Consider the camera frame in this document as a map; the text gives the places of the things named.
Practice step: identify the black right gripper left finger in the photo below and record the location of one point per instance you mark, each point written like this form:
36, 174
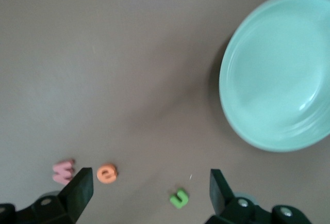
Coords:
74, 198

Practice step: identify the green foam letter n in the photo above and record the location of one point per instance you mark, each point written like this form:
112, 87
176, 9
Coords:
178, 200

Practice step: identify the pink foam letter w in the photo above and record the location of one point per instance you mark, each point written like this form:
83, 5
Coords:
62, 175

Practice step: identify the brown table cover sheet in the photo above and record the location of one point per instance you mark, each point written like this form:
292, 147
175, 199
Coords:
103, 66

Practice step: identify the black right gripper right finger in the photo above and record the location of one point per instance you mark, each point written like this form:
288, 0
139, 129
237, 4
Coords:
227, 206

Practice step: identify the light green plate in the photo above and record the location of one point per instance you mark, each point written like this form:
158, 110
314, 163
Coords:
278, 74

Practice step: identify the orange foam letter e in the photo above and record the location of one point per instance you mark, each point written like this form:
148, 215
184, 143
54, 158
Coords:
101, 177

